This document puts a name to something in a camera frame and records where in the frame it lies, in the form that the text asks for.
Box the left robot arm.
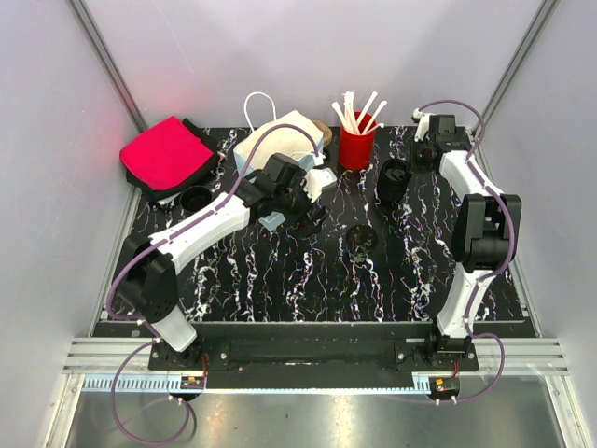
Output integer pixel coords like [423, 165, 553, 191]
[109, 153, 337, 370]

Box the red straw cup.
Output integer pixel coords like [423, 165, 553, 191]
[338, 120, 376, 170]

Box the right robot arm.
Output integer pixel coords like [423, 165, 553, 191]
[410, 109, 521, 371]

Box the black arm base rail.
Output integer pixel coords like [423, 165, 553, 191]
[148, 322, 479, 393]

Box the brown pulp cup carrier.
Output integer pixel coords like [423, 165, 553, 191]
[312, 119, 333, 147]

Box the stack of black lids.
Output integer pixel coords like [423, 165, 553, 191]
[377, 159, 411, 203]

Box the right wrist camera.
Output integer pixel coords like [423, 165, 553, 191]
[411, 108, 432, 142]

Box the light blue paper bag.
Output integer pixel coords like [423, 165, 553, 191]
[223, 111, 323, 231]

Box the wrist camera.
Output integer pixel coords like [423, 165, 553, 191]
[411, 108, 432, 142]
[303, 153, 337, 203]

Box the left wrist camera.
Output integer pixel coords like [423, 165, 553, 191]
[303, 153, 337, 203]

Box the black coffee cup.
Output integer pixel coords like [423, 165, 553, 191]
[344, 224, 379, 263]
[179, 186, 213, 216]

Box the red and black cloth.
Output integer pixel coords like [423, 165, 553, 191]
[119, 116, 220, 202]

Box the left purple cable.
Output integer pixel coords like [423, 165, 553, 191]
[104, 123, 326, 442]

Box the white wrapped straw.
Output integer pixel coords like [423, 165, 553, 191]
[363, 100, 387, 135]
[356, 91, 380, 127]
[343, 91, 360, 135]

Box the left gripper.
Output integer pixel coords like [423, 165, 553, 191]
[274, 170, 330, 239]

